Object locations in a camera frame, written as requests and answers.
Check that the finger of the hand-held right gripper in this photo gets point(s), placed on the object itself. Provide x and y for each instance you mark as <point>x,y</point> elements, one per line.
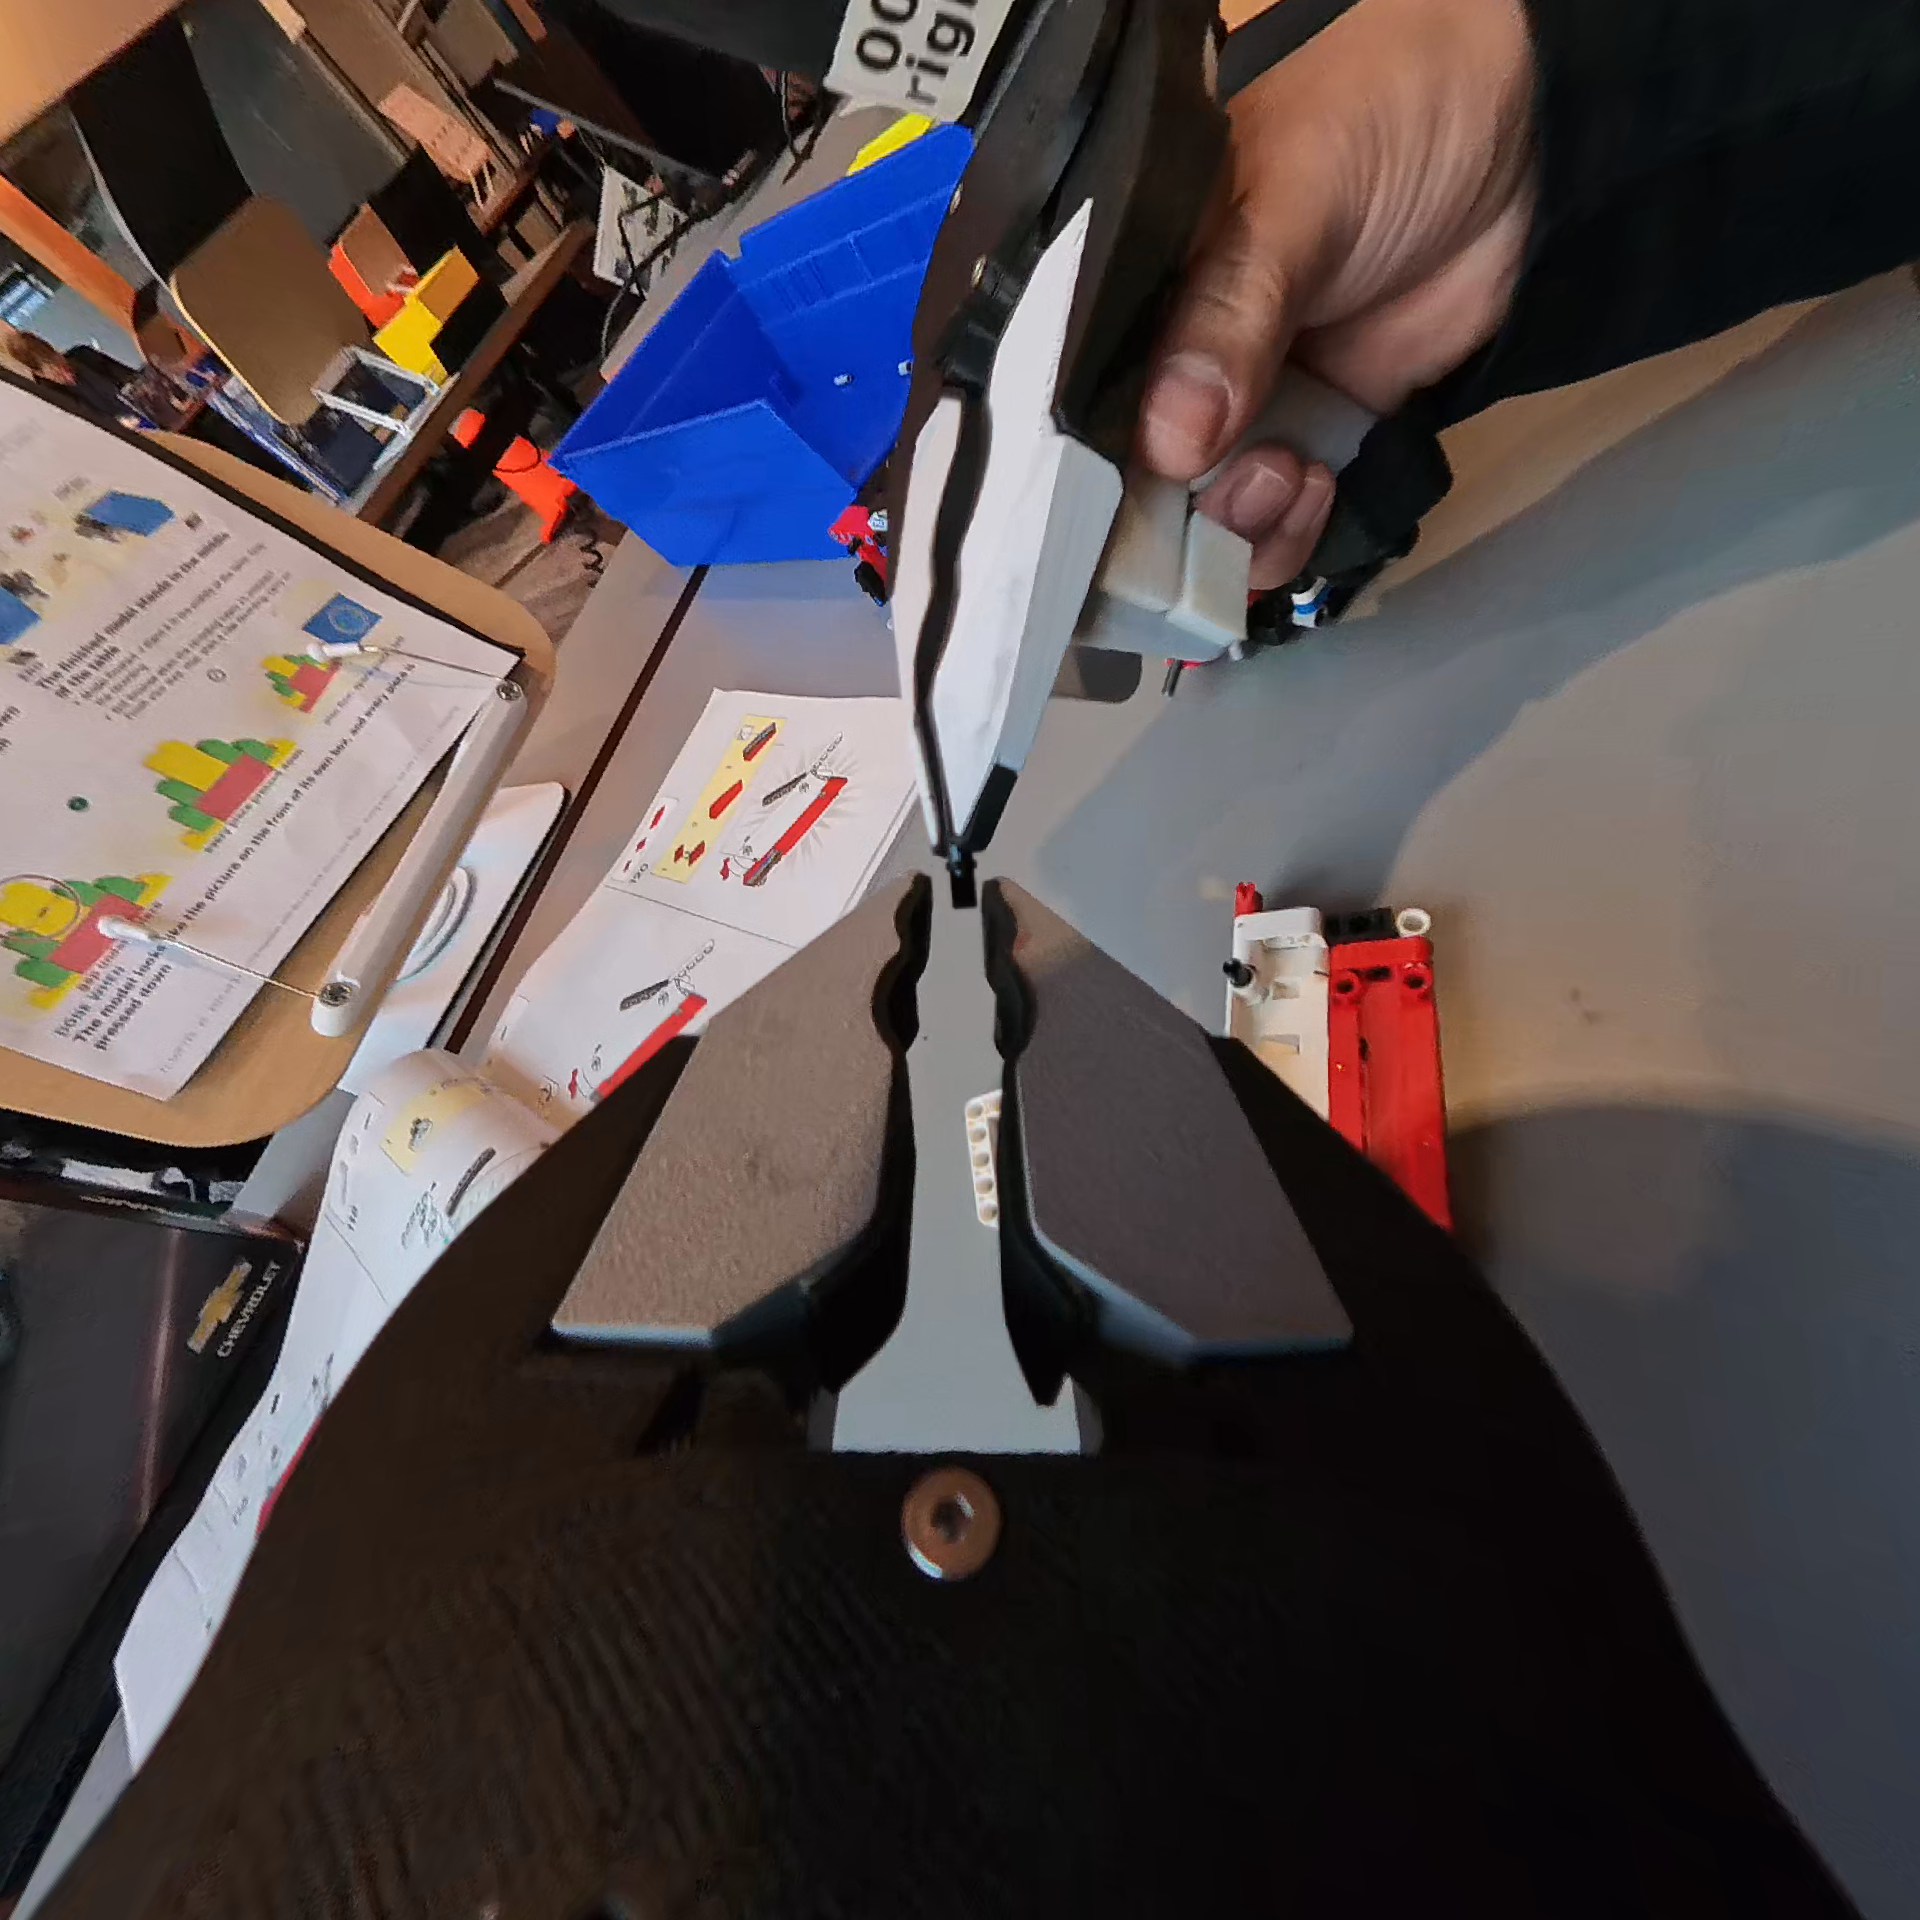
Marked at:
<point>1022,574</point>
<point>918,600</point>

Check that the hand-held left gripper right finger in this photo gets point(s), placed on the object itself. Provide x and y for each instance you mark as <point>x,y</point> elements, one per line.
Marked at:
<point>1171,1183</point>

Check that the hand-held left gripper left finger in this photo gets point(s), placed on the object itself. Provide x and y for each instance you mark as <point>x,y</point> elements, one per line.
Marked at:
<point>731,1183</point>

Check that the toy brick race car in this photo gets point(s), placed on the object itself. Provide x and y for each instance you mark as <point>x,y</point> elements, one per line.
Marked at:
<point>862,545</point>

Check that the white angled brick beam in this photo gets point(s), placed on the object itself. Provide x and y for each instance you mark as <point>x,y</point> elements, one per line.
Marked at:
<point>980,1155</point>

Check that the red and white brick panel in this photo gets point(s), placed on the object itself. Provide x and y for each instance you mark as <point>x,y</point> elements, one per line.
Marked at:
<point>1396,1050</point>

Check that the small black brick pin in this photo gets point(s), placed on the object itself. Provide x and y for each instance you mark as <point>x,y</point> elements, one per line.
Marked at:
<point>956,875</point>

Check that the person's right forearm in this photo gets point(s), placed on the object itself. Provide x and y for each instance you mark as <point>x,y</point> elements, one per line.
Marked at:
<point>1728,152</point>

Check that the grey desk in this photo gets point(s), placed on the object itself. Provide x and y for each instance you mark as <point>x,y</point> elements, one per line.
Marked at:
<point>1650,753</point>

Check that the person's right hand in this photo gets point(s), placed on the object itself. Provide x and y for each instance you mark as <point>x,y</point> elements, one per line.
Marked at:
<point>1379,215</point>

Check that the yellow plastic object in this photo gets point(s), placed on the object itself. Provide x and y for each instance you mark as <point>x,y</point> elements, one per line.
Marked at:
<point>878,140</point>

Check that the blue plastic bin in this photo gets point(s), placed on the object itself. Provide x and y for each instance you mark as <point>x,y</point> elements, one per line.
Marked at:
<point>718,435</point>

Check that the open instruction booklet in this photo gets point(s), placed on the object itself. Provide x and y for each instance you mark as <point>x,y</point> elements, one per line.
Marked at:
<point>718,846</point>

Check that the orange object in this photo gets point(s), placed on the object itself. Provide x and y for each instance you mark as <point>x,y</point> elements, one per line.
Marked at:
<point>535,484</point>

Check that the wooden document stand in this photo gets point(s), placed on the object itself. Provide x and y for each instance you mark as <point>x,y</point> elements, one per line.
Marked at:
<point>479,600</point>

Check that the yellow plastic bin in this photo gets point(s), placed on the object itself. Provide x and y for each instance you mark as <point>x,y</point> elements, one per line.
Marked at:
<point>431,305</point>

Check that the black toy set box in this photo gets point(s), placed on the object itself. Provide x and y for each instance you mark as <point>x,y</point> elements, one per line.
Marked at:
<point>104,1423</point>

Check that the cardboard sheet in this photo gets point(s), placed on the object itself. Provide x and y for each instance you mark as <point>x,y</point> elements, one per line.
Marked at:
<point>262,301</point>

